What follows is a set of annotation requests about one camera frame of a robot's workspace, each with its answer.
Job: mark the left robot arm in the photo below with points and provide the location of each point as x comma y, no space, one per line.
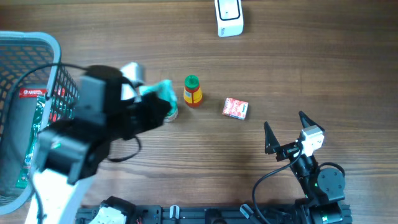
70,150

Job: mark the red instant coffee stick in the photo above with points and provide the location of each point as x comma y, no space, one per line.
31,92

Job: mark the small red white box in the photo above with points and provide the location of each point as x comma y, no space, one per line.
235,108

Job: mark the red sauce bottle green cap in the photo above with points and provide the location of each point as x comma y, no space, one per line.
192,95

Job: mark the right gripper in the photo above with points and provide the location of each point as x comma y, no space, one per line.
272,144

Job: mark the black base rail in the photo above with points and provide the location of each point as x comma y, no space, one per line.
239,214

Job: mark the grey plastic mesh basket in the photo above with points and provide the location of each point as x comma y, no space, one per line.
28,60

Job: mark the green glove package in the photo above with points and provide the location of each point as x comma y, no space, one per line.
22,179

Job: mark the white barcode scanner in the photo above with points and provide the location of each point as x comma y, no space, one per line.
229,17

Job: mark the teal wet wipes pack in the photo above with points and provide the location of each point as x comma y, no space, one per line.
164,91

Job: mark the green lid spice jar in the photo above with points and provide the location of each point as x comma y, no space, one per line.
172,115

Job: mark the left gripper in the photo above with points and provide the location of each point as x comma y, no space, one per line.
150,117

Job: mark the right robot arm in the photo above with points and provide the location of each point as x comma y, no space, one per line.
323,184

